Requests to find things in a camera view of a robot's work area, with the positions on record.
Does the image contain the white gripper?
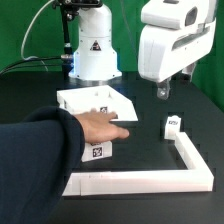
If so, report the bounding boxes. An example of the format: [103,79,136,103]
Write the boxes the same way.
[138,0,217,100]

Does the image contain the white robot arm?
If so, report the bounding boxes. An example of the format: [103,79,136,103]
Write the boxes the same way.
[70,0,218,100]

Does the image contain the dark blue sleeve forearm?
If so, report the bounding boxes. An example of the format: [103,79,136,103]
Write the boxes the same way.
[0,107,84,224]

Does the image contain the person's hand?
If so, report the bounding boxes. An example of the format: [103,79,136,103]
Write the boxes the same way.
[75,110,129,144]

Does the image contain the white L-shaped fence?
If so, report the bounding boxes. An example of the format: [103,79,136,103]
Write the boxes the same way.
[63,132,214,196]

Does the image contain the black camera stand pole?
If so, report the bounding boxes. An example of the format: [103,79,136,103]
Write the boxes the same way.
[52,0,103,75]

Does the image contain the white cable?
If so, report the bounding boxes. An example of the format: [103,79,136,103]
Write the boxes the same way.
[20,0,56,72]

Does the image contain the black cables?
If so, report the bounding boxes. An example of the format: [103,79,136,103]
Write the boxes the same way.
[0,55,64,76]

